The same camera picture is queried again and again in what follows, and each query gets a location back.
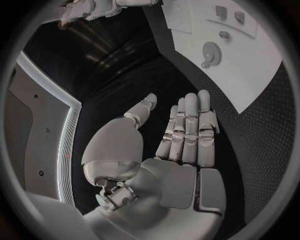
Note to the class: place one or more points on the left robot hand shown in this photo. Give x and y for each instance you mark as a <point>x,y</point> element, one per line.
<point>168,187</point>

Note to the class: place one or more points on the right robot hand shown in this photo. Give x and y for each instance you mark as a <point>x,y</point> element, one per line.
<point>77,11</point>

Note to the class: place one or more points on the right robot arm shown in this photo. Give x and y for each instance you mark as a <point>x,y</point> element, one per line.
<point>110,7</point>

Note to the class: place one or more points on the white task board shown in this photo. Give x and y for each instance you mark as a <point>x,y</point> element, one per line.
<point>239,75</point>

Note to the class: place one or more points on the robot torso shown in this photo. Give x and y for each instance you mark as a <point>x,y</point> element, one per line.
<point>44,131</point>

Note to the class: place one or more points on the small grey peg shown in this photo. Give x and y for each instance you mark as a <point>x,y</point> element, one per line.
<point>205,64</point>

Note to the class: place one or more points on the grey gear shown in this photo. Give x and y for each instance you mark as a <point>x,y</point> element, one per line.
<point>211,52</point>

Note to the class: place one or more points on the grey block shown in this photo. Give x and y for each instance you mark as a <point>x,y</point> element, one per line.
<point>220,10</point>
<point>239,17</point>

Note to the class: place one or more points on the grey round plug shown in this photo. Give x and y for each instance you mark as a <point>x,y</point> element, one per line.
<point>224,34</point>

